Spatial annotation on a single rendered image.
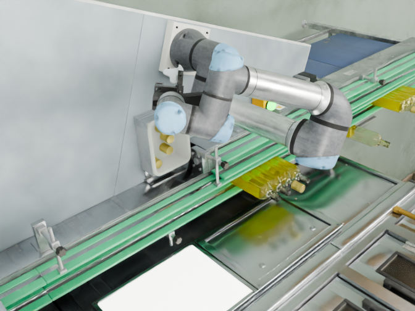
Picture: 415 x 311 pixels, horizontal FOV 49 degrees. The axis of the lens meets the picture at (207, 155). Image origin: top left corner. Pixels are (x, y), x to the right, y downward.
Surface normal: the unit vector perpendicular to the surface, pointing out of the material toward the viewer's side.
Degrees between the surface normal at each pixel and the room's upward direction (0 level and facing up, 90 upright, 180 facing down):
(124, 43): 0
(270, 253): 90
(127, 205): 90
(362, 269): 90
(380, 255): 90
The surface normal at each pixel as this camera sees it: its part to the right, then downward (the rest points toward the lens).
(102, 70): 0.66, 0.36
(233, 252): -0.05, -0.86
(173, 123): 0.05, 0.35
